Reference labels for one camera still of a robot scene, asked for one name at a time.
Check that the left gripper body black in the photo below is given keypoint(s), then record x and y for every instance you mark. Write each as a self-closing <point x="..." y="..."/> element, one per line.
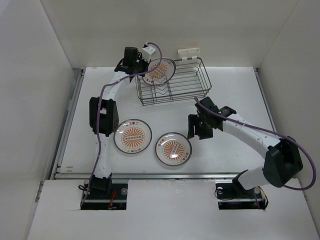
<point x="140" y="66"/>

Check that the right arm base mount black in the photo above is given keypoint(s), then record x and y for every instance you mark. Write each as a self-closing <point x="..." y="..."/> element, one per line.
<point x="231" y="196"/>

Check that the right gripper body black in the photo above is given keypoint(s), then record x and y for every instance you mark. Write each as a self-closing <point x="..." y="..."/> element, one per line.
<point x="202" y="120"/>

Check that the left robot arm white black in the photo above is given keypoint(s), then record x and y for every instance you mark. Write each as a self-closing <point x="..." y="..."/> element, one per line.
<point x="103" y="113"/>

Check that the aluminium front rail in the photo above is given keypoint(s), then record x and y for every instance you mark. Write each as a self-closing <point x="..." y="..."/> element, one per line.
<point x="147" y="176"/>

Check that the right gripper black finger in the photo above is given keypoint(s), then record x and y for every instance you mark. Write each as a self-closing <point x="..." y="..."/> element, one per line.
<point x="192" y="120"/>
<point x="205" y="134"/>

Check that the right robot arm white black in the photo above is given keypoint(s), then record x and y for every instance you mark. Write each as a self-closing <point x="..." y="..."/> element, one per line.
<point x="282" y="160"/>

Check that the white cutlery holder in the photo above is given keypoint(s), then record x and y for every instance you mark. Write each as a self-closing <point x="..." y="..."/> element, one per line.
<point x="189" y="54"/>

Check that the right side rail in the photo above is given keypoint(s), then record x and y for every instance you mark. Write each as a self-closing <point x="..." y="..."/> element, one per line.
<point x="271" y="120"/>

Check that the grey wire dish rack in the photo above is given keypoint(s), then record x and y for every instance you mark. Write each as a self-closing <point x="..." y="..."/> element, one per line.
<point x="190" y="80"/>

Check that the left side rail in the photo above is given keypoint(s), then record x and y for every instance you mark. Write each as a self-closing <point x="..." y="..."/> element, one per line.
<point x="65" y="127"/>

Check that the red rim plate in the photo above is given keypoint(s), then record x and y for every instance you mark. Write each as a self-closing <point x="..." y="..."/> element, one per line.
<point x="162" y="74"/>

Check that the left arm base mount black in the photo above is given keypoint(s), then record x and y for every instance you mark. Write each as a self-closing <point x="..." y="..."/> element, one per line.
<point x="96" y="199"/>

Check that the orange sunburst plate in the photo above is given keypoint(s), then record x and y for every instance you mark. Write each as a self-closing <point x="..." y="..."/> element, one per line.
<point x="173" y="149"/>
<point x="132" y="136"/>

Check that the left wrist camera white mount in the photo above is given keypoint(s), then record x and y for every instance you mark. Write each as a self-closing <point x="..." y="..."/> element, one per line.
<point x="147" y="53"/>

